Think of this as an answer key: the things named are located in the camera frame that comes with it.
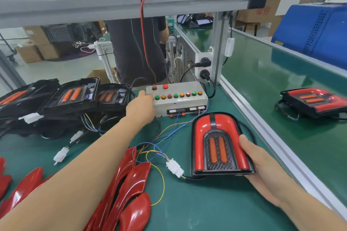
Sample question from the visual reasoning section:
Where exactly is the person's right hand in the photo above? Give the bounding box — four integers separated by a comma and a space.
239, 133, 291, 207

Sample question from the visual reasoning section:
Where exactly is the person's left hand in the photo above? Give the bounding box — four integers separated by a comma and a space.
126, 90, 156, 128

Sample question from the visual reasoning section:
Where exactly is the coloured wire harness with connector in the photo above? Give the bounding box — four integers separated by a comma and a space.
133, 110, 209, 207

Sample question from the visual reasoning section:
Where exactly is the black tail light assembly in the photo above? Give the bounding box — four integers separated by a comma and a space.
275, 87, 347, 119
181, 112, 257, 181

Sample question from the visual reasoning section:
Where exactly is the pile of black lamp housings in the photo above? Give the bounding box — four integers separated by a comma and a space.
0, 77, 133, 164

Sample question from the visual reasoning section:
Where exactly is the person's right forearm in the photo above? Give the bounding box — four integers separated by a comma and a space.
268, 182, 347, 231

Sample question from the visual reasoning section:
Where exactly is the person's left forearm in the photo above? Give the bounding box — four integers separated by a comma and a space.
0, 117, 144, 231

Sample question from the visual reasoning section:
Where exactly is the beige test button box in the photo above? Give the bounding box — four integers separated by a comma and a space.
145, 81, 209, 118

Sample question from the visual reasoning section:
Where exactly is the low open cardboard carton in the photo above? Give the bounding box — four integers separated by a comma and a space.
87, 68, 112, 84

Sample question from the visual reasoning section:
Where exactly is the white metal stand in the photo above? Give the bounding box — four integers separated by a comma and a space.
92, 39, 115, 83

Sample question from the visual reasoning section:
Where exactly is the pile of red lens covers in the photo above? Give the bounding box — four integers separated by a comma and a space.
0, 147, 153, 231

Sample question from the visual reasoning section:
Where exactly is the white power strip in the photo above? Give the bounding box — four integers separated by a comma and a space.
194, 48, 213, 83

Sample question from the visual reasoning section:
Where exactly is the black mesh basket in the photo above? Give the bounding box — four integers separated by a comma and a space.
43, 22, 87, 44

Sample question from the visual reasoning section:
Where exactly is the large cardboard box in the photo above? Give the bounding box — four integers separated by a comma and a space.
24, 25, 66, 60

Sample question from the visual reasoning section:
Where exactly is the small cardboard box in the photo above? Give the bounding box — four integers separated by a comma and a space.
15, 43, 43, 64

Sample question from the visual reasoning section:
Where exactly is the blue plastic crate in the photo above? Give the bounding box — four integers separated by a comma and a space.
271, 3, 347, 71

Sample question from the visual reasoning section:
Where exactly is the red power cable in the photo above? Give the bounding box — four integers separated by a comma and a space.
140, 0, 158, 84

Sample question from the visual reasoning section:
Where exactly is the white switch box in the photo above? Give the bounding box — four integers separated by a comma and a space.
224, 38, 235, 57

